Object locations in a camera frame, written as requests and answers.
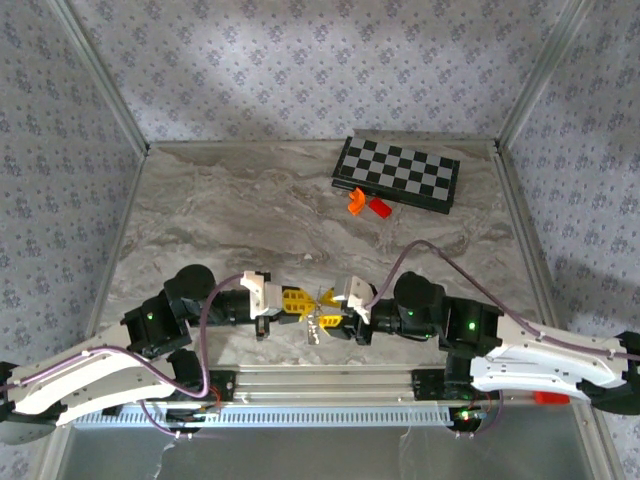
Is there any black and grey chessboard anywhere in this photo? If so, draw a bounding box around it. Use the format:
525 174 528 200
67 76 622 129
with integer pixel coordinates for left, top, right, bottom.
331 135 461 215

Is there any aluminium frame post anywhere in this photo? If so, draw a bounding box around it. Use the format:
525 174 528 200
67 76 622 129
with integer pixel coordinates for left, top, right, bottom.
49 0 151 154
494 0 596 151

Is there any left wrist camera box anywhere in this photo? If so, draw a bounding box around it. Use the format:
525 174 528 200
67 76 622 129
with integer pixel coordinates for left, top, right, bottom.
239 269 284 319

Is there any orange curved plastic block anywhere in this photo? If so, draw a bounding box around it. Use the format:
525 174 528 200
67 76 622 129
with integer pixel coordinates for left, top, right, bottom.
347 187 369 217

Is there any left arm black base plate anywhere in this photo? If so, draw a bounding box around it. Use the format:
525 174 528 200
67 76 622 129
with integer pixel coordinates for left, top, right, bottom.
169 369 237 404

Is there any aluminium frame back rail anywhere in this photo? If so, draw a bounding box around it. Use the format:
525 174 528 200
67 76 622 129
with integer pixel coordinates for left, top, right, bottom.
147 129 501 150

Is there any small controller circuit board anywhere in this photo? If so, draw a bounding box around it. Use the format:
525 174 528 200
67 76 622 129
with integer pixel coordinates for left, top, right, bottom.
448 405 490 432
164 407 224 434

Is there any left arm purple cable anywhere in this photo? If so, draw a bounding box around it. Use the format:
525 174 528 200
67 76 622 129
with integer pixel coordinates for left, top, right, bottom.
0 273 247 441

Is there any white slotted cable duct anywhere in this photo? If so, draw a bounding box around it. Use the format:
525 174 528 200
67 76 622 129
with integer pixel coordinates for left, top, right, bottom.
74 404 456 429

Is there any aluminium mounting rail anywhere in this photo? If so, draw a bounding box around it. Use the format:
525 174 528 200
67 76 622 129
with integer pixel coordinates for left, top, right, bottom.
59 364 599 407

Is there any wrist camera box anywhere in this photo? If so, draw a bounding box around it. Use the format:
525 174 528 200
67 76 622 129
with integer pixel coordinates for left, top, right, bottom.
332 275 379 324
239 269 284 319

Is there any aluminium frame side rail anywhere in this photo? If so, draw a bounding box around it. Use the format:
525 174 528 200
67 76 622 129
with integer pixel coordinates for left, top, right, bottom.
82 144 151 346
492 142 569 341

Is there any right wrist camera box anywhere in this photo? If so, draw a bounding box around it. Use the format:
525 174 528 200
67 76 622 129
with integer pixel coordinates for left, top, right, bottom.
332 275 379 324

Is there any thin red wire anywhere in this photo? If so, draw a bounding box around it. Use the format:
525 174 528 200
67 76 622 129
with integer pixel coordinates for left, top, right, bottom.
472 389 504 417
199 383 225 415

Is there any small red rectangular block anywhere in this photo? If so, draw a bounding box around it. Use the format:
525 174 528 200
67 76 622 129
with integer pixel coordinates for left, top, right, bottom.
368 196 395 220

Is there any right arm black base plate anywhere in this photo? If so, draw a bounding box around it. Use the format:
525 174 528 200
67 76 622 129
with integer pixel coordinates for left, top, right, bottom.
410 368 504 403

